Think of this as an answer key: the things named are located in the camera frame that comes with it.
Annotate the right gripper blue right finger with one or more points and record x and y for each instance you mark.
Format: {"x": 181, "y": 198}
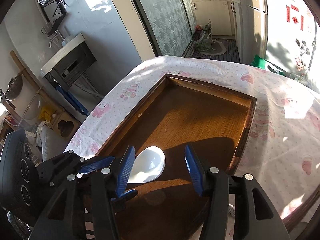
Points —
{"x": 195, "y": 169}

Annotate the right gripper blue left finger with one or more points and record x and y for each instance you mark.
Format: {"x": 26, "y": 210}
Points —
{"x": 124, "y": 170}

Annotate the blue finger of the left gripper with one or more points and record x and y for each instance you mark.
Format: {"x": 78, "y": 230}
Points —
{"x": 126, "y": 196}
{"x": 96, "y": 163}

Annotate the white ceramic soup spoon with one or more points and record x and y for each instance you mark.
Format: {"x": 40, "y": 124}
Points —
{"x": 148, "y": 166}

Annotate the white kitchen cabinet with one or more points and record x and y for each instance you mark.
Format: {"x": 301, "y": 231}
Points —
{"x": 228, "y": 19}

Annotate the dark wooden tray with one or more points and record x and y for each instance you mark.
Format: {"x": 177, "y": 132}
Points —
{"x": 176, "y": 112}

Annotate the pink patterned tablecloth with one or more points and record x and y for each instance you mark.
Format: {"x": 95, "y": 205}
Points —
{"x": 283, "y": 147}

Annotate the white sink cabinet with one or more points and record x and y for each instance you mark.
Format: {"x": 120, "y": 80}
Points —
{"x": 69, "y": 63}

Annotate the plastic bag of vegetables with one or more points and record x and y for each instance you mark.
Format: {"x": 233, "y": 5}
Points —
{"x": 203, "y": 37}

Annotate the frosted glass sliding door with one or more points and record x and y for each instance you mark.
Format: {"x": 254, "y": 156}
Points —
{"x": 169, "y": 24}

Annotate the white refrigerator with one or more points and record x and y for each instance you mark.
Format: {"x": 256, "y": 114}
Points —
{"x": 285, "y": 37}

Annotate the black wire wall rack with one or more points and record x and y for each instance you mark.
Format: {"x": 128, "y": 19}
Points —
{"x": 58, "y": 14}

